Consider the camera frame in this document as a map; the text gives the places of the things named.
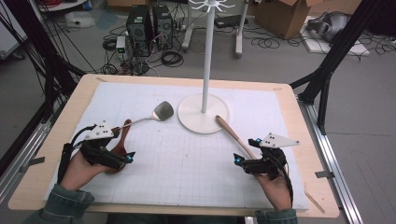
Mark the black computer tower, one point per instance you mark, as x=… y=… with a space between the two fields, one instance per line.
x=163 y=28
x=138 y=28

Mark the black metal frame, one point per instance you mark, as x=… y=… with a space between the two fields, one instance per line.
x=323 y=71
x=49 y=77

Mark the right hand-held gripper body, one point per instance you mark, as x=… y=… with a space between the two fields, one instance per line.
x=271 y=163

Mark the person's left hand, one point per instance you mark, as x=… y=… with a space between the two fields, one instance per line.
x=77 y=172

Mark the white utensil rack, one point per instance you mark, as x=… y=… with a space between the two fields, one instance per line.
x=204 y=121

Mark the white foam board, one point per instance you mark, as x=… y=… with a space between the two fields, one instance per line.
x=358 y=49

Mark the light wooden spoon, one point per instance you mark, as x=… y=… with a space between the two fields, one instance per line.
x=232 y=132

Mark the aluminium rail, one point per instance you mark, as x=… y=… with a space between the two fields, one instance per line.
x=336 y=180
x=18 y=161

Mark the clear plastic bag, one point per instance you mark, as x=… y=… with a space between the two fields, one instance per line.
x=79 y=20

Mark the black flat box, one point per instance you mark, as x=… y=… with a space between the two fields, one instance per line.
x=229 y=21

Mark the dark brown wooden spoon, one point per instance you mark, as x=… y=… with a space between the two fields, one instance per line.
x=126 y=137

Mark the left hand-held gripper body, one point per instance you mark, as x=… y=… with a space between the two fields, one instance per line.
x=98 y=130

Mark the white grid mat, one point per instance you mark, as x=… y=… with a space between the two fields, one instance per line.
x=186 y=168

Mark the white cabinet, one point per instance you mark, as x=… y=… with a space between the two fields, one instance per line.
x=7 y=40

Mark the thin wooden strip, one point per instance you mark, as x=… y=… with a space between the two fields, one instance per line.
x=314 y=201

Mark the white stand leg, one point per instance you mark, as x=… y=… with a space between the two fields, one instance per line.
x=239 y=43
x=187 y=37

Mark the grey bag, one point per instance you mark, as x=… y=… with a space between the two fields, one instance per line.
x=333 y=26

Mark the cardboard box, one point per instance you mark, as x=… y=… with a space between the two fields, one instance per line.
x=280 y=18

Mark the small white device box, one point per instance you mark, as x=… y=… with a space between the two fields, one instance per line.
x=120 y=43

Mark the person's right hand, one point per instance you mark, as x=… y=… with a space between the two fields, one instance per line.
x=277 y=193

